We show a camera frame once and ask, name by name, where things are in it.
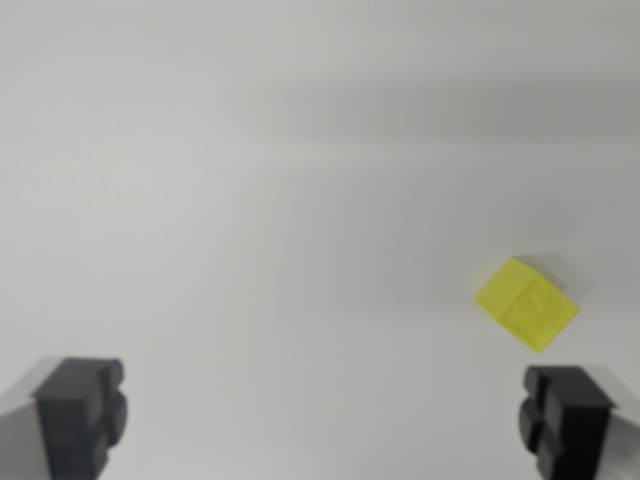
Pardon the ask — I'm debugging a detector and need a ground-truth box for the yellow cube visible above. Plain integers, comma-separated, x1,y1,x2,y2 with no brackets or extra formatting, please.
473,256,582,357

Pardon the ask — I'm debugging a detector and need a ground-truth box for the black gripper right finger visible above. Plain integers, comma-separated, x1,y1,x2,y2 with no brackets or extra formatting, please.
517,362,640,480

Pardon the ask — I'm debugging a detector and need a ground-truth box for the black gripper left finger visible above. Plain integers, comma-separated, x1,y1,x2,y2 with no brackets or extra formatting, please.
0,355,129,480

